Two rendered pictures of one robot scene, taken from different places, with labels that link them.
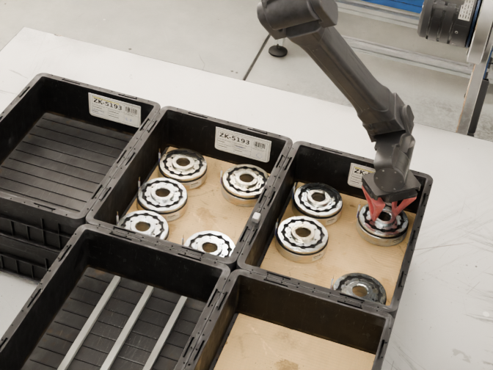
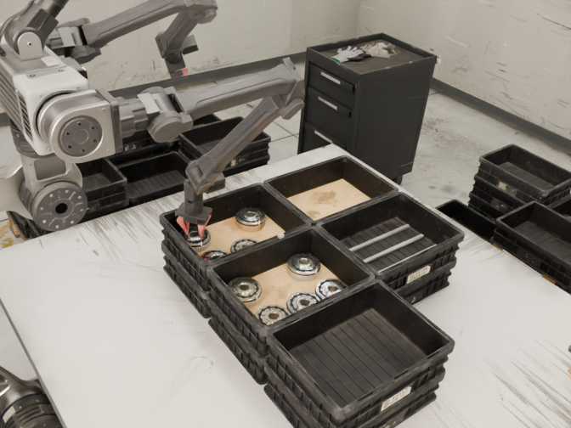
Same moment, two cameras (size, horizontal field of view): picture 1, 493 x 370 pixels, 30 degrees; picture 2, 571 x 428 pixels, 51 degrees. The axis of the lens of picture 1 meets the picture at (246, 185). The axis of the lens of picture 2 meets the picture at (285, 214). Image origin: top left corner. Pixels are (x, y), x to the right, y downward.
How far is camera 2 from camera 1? 259 cm
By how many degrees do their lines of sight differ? 97
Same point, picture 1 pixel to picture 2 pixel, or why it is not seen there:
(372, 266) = (223, 231)
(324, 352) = not seen: hidden behind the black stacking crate
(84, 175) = (340, 357)
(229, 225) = (274, 282)
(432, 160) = (61, 310)
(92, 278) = not seen: hidden behind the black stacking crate
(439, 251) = (145, 263)
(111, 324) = (376, 266)
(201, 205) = (279, 300)
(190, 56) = not seen: outside the picture
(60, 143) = (341, 395)
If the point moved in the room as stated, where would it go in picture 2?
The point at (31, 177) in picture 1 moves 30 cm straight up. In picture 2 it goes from (378, 374) to (398, 288)
